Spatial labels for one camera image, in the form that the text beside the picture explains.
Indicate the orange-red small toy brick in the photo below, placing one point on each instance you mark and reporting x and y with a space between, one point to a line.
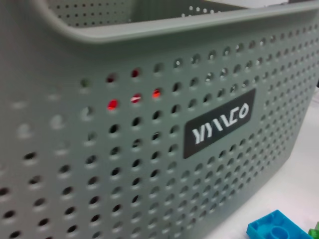
155 94

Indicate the orange-red long toy brick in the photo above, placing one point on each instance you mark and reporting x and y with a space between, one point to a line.
112 104

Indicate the dark red toy brick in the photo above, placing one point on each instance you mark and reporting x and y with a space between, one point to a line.
134 73

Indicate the blue toy brick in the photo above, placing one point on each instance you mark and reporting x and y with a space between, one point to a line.
271 227

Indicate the green narrow toy brick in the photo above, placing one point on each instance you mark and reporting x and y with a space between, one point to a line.
314 232

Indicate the grey perforated storage basket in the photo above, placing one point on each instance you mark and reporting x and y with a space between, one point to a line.
74 49

